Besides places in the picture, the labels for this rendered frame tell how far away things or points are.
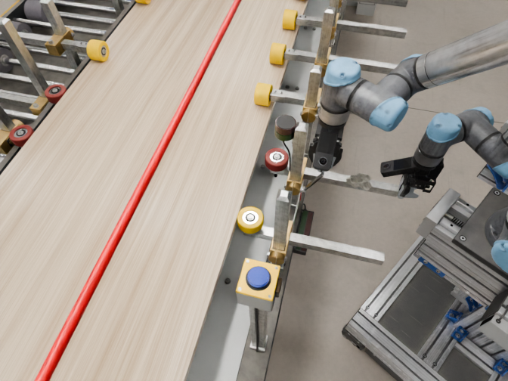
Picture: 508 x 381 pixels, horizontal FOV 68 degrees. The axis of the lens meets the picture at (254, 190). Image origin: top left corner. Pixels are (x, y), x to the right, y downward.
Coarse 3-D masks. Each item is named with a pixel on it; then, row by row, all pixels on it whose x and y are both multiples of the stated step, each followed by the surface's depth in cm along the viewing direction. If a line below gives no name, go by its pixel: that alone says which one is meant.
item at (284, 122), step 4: (280, 116) 108; (284, 116) 108; (288, 116) 108; (280, 120) 108; (284, 120) 108; (288, 120) 107; (292, 120) 107; (280, 124) 107; (284, 124) 107; (288, 124) 107; (292, 124) 107; (284, 128) 106; (288, 128) 106; (292, 140) 110; (284, 144) 115; (288, 148) 116; (288, 152) 117
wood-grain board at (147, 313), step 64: (192, 0) 184; (256, 0) 183; (128, 64) 157; (192, 64) 156; (256, 64) 156; (64, 128) 137; (128, 128) 136; (192, 128) 136; (256, 128) 135; (0, 192) 121; (64, 192) 121; (128, 192) 120; (192, 192) 120; (0, 256) 108; (64, 256) 108; (128, 256) 108; (192, 256) 107; (0, 320) 98; (64, 320) 98; (128, 320) 98; (192, 320) 97
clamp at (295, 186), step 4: (304, 160) 130; (304, 164) 130; (304, 168) 129; (288, 176) 127; (288, 180) 126; (292, 180) 126; (300, 180) 126; (284, 184) 127; (288, 184) 126; (292, 184) 125; (296, 184) 125; (300, 184) 126; (288, 188) 126; (292, 188) 125; (296, 188) 125; (300, 188) 127; (296, 192) 126
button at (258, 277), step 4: (252, 268) 70; (256, 268) 70; (260, 268) 70; (264, 268) 70; (252, 272) 70; (256, 272) 70; (260, 272) 70; (264, 272) 70; (248, 276) 69; (252, 276) 69; (256, 276) 69; (260, 276) 69; (264, 276) 69; (268, 276) 69; (248, 280) 69; (252, 280) 69; (256, 280) 69; (260, 280) 69; (264, 280) 69; (268, 280) 69; (252, 284) 68; (256, 284) 68; (260, 284) 68; (264, 284) 68
